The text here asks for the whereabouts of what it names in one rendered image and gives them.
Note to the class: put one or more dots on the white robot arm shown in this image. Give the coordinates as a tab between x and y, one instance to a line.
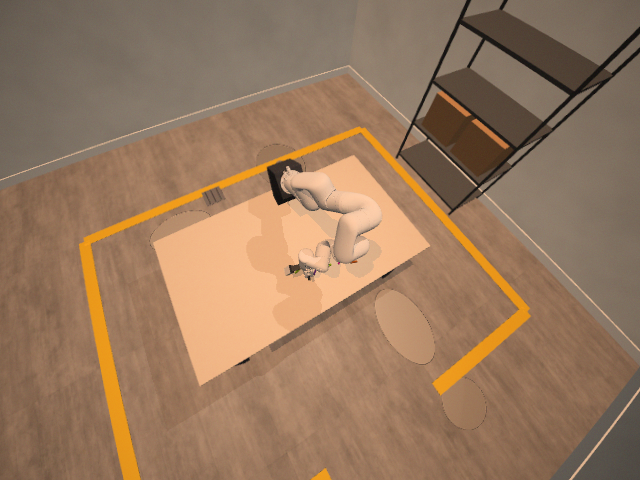
316	191

